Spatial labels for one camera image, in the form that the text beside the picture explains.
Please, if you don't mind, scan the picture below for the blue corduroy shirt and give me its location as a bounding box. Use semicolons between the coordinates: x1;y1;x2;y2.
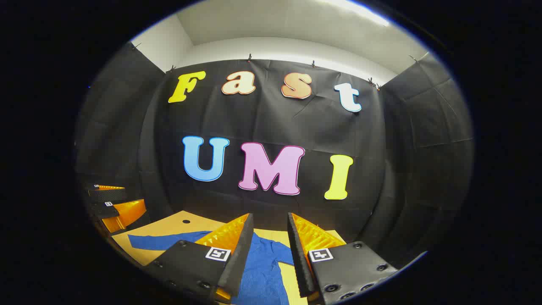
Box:
128;231;297;305

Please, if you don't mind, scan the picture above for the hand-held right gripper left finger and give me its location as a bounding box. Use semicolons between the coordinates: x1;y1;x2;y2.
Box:
142;213;254;303

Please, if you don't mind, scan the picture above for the black backdrop cloth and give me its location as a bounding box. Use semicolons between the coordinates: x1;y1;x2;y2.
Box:
74;42;474;272

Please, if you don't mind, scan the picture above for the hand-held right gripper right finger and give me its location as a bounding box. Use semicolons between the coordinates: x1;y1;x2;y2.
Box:
287;212;398;305

